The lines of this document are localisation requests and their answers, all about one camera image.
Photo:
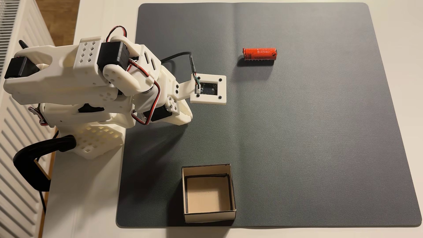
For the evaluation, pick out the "red cylindrical battery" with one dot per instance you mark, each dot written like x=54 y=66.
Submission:
x=260 y=54

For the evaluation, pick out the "dark grey table mat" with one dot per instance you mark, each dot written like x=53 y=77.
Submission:
x=297 y=132

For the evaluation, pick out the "white framed camera module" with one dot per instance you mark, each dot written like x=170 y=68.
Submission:
x=208 y=89

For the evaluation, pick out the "white radiator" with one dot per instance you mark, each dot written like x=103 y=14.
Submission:
x=13 y=185

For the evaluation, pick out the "small open cardboard box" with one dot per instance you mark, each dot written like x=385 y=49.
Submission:
x=208 y=195

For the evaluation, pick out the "black table clamp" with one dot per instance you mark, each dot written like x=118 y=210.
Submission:
x=29 y=158

